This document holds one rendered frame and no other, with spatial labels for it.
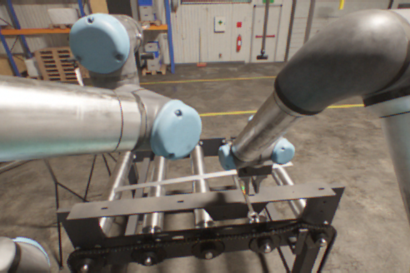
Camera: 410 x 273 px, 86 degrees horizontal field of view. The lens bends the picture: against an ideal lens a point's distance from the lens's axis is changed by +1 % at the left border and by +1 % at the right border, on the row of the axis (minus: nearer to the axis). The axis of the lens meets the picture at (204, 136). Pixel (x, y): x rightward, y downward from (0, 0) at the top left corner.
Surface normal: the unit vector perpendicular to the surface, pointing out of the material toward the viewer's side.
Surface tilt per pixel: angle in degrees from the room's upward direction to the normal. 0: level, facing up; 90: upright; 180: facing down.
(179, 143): 90
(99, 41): 90
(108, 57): 90
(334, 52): 67
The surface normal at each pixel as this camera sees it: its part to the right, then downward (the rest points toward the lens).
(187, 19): 0.10, 0.48
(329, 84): -0.33, 0.63
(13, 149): 0.51, 0.73
